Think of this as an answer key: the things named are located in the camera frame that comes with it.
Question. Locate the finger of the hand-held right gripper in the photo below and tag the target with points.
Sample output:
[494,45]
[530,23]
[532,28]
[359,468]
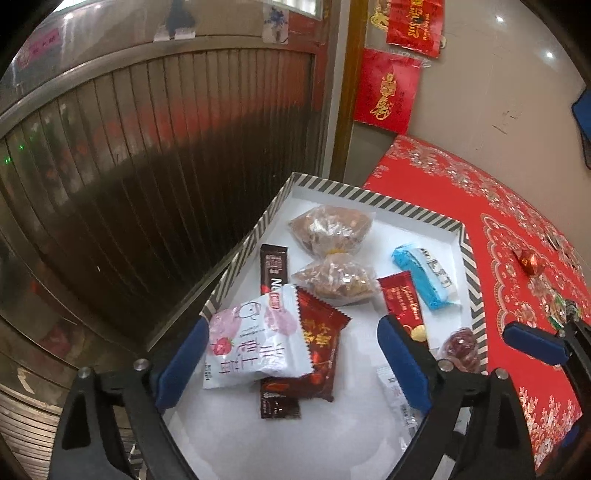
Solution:
[531,341]

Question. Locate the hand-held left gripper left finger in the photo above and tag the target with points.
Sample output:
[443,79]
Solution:
[180,369]

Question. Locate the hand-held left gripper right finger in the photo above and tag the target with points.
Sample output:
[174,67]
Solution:
[401,360]

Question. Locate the green biscuit packet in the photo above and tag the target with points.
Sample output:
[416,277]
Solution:
[558,310]

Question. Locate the dark red candy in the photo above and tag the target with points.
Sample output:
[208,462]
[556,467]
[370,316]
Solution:
[459,346]

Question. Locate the long red gold sachet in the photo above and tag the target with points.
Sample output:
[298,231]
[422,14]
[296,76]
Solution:
[401,295]

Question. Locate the white pink snack packet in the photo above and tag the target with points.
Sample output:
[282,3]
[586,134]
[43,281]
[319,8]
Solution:
[249,350]

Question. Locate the dark red snack packet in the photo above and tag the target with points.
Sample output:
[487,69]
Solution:
[323,341]

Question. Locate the striped cardboard box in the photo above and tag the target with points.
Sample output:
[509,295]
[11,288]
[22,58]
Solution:
[346,438]

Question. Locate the clear printed wrapper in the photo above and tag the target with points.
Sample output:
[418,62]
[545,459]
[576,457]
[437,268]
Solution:
[392,392]

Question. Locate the shiny red foil packet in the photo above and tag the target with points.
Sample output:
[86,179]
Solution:
[526,261]

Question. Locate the blue snack packet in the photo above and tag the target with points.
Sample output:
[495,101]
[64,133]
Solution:
[422,277]

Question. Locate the clear bag of walnuts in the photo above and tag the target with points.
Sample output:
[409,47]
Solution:
[330,230]

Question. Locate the red floral tablecloth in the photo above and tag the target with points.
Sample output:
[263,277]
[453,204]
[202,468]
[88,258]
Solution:
[438,194]

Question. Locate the dark blue object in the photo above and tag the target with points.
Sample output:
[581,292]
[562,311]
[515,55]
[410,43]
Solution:
[582,124]

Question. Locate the ribbed metal panel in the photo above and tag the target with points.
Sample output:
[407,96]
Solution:
[138,138]

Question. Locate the paper with dark drawing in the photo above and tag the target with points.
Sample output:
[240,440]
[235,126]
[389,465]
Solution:
[168,23]

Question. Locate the pink label sticker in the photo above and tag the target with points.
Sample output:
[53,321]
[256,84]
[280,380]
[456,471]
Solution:
[41,46]

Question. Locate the paper with blue drawing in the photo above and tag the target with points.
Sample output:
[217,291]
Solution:
[275,23]

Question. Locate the red wall decoration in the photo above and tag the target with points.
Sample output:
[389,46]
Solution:
[388,90]

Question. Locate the wooden door frame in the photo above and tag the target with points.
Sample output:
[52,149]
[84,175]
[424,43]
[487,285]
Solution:
[346,92]

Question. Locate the red gold wall hanging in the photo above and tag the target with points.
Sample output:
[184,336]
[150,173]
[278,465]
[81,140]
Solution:
[415,23]

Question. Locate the gold wall ornament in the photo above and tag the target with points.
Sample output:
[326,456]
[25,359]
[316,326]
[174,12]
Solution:
[378,11]

